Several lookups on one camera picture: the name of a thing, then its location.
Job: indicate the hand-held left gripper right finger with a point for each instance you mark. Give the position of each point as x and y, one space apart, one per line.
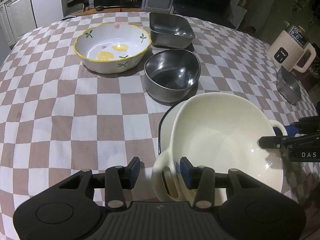
187 172

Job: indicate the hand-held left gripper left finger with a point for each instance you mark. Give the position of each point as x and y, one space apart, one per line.
133 172

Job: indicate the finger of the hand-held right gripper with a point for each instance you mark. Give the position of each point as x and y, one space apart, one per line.
272 142
292 130

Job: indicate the small steel bowl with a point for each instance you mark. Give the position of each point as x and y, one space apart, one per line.
287 85

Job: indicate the white plate with dark rim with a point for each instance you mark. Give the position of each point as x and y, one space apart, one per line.
166 127

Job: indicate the round steel bowl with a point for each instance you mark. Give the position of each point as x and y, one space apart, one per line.
170 67

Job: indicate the lemon print ceramic bowl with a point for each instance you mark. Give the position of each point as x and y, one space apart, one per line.
105 42

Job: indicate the large square steel bowl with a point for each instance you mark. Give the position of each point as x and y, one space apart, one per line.
170 25

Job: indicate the cream electric kettle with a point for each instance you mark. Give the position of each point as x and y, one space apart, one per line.
282 52

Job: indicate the brown white checkered tablecloth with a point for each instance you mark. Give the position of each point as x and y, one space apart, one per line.
75 105

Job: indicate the white drawer cabinet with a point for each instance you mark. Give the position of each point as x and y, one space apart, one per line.
82 11

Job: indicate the white kitchen cabinet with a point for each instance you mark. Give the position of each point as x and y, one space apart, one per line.
15 17

